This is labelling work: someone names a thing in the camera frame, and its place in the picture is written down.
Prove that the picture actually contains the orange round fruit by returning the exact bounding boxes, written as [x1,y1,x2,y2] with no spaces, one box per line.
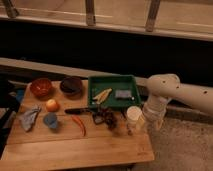
[46,99,59,112]

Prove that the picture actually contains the blue small cup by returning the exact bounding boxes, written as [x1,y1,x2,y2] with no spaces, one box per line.
[43,112,58,129]

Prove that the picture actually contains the dark brown bowl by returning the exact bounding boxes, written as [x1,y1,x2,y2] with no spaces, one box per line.
[59,76,83,96]

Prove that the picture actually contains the red-orange bowl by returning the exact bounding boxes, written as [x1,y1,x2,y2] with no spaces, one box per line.
[30,78,53,97]

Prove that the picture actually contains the wooden cutting board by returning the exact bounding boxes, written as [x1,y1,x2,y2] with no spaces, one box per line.
[2,81,154,166]

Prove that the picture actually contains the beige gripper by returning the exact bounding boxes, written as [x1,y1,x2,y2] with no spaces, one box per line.
[135,113,164,132]

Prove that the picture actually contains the grey crumpled cloth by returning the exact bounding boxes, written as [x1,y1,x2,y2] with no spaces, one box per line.
[18,105,41,132]

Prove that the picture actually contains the grey sponge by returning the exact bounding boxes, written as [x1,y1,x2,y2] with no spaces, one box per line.
[115,90,132,99]

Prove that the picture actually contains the black object at left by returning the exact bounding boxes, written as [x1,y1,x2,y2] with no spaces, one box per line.
[0,77,20,156]

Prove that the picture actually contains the red chili pepper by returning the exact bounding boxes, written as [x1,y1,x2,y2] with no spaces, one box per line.
[71,115,86,136]

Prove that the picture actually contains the green plastic tray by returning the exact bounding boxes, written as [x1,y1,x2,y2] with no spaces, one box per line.
[87,75,141,109]

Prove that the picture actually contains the black handled knife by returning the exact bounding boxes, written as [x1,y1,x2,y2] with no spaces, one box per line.
[64,108,97,115]

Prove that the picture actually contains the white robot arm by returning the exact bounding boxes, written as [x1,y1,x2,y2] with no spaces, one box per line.
[136,74,213,130]

